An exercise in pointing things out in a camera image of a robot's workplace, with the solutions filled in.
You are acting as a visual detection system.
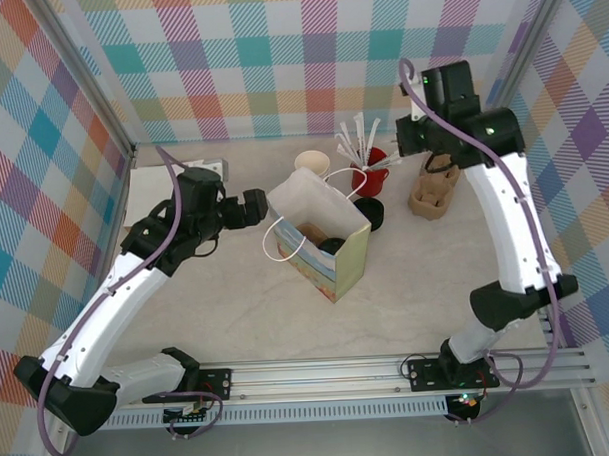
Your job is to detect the black plastic cup lid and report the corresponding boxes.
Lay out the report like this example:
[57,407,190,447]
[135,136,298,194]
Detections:
[316,237,348,260]

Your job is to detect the printed paper gift bag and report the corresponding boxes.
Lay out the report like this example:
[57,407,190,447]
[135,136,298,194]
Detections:
[258,164,376,307]

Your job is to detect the white paper sheet stack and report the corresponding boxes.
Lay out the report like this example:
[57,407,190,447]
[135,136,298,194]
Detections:
[121,163,190,230]

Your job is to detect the red metal mug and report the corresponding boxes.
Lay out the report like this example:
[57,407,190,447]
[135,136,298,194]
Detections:
[349,145,391,199]

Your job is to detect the brown pulp carrier stack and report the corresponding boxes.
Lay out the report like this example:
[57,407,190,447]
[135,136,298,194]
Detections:
[406,153,463,222]

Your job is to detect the green paper cup stack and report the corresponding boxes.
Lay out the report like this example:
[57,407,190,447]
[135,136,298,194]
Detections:
[294,148,332,180]

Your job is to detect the black cup lid stack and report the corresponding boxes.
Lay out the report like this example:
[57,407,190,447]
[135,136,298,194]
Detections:
[352,196,387,233]

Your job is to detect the small electronics board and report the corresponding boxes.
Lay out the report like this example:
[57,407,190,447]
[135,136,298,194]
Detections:
[162,402,213,426]
[446,391,483,414]

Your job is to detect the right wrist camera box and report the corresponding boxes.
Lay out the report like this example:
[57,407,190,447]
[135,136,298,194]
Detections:
[405,75,430,123]

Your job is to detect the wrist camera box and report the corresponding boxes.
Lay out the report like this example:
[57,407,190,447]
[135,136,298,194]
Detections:
[183,158,232,184]
[405,75,430,123]

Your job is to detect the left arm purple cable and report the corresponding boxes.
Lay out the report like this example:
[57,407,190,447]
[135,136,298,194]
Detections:
[28,142,228,456]

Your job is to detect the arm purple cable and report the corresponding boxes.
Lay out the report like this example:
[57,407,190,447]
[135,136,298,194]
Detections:
[398,52,565,428]
[28,142,228,456]

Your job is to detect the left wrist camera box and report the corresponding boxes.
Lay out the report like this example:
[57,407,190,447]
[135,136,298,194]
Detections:
[183,158,232,184]

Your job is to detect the aluminium frame post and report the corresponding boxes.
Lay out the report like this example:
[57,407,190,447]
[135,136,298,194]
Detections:
[35,0,139,163]
[474,0,574,143]

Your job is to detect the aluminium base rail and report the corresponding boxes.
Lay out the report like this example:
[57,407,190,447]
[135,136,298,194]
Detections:
[113,347,599,409]

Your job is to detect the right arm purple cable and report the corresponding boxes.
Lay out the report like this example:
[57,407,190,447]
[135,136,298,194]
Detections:
[398,52,565,428]

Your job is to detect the perforated metal cable tray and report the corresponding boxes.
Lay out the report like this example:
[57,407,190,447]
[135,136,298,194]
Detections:
[109,401,450,432]

